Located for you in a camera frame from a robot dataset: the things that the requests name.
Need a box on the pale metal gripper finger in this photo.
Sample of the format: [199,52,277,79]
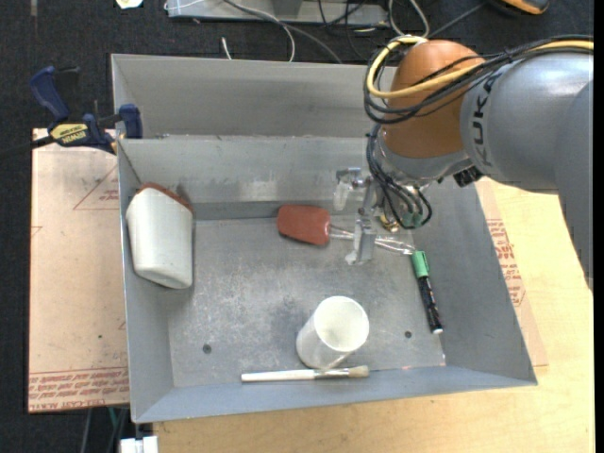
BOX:
[333,166,364,211]
[344,219,378,266]

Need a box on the green and black marker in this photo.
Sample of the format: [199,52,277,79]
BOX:
[410,250,445,336]

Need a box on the white plastic cup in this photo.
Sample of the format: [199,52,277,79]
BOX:
[295,294,371,371]

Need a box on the grey metal bin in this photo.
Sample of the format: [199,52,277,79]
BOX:
[110,53,539,425]

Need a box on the brown cardboard board, red print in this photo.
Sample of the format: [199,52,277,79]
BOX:
[27,127,551,414]

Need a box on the red-brown spatula with clear handle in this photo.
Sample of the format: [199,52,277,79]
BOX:
[276,204,419,258]

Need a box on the white-handled brush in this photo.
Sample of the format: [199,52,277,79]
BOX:
[240,364,370,384]

